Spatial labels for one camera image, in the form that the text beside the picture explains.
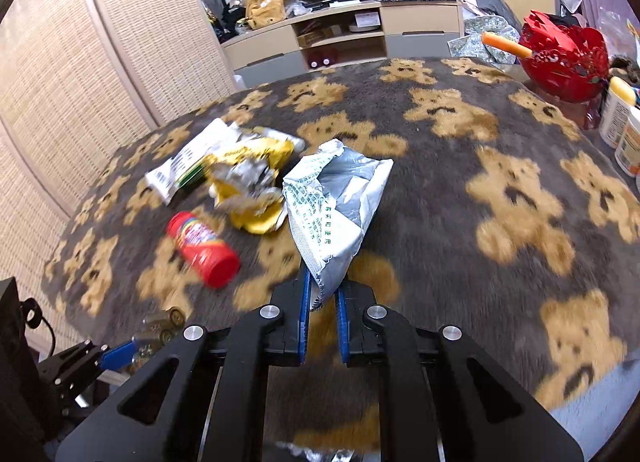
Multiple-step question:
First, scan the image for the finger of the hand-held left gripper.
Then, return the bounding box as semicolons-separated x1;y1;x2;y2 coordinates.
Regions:
39;337;143;395

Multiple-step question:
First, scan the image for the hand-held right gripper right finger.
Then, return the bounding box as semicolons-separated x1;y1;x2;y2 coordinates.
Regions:
334;282;585;462

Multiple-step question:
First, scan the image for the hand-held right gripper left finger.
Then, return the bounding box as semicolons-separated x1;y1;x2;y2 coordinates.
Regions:
55;269;313;462

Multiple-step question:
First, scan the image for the small olive object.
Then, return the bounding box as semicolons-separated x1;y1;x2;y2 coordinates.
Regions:
132;308;187;358

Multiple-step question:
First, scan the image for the silver foil bag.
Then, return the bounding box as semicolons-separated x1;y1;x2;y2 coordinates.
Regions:
282;139;395;310

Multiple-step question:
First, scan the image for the printed foil wrapper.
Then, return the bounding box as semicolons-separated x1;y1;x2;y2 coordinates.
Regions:
272;441;361;462

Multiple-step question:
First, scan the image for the red tube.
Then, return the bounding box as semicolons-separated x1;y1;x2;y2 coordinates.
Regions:
166;212;241;289

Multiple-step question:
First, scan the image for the yellow foil wrapper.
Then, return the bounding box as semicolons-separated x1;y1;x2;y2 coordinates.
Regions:
207;134;296;234

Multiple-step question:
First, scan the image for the bear print blanket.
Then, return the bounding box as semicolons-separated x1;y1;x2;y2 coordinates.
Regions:
42;58;640;453

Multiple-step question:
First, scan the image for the white green wrapper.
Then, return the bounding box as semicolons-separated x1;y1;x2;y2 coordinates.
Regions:
145;118;241;205

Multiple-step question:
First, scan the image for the woven bamboo folding screen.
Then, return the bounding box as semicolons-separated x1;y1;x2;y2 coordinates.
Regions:
0;0;238;343

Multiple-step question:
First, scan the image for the yellow backpack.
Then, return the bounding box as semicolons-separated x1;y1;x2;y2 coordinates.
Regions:
244;0;286;30

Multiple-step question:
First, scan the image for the beige television cabinet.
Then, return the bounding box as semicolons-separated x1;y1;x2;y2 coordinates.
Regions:
220;0;466;87

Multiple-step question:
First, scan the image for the floral cloth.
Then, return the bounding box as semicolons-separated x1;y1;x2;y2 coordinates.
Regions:
446;14;523;65

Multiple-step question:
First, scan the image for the small white bottle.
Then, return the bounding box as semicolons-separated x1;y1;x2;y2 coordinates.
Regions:
614;106;640;177

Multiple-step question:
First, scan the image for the white bottle yellow cap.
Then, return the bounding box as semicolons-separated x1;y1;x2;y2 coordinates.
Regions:
599;76;638;147

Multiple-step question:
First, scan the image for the red openwork basket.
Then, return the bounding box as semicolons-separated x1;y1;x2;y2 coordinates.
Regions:
518;12;610;102

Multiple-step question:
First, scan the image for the orange handle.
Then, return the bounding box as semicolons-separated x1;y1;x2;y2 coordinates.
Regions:
481;32;532;57

